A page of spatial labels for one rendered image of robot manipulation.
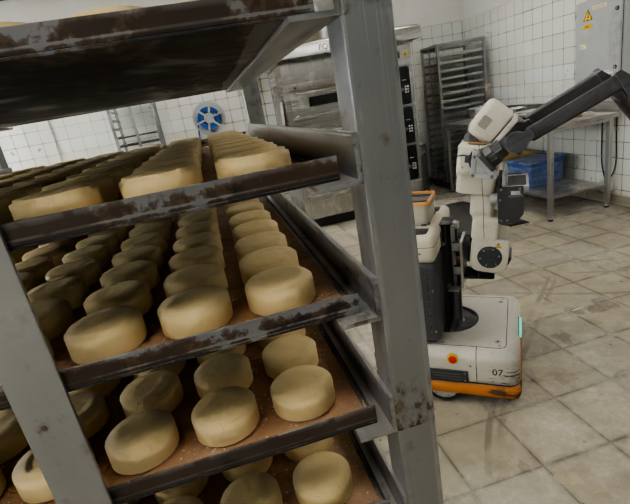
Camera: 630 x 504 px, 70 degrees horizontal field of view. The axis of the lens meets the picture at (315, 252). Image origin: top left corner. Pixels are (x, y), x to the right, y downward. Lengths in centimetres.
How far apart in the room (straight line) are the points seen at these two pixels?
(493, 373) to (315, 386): 186
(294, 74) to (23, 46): 493
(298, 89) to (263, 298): 489
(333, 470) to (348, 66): 32
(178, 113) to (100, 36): 581
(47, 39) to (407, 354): 27
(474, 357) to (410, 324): 186
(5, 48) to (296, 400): 27
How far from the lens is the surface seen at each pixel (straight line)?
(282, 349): 42
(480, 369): 219
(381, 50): 27
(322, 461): 43
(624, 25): 482
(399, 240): 28
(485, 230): 210
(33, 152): 640
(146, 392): 42
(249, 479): 44
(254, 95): 87
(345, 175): 29
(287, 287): 31
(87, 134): 623
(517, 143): 185
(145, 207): 27
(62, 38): 27
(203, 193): 26
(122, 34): 27
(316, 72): 522
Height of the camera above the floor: 145
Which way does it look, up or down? 19 degrees down
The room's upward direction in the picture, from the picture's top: 10 degrees counter-clockwise
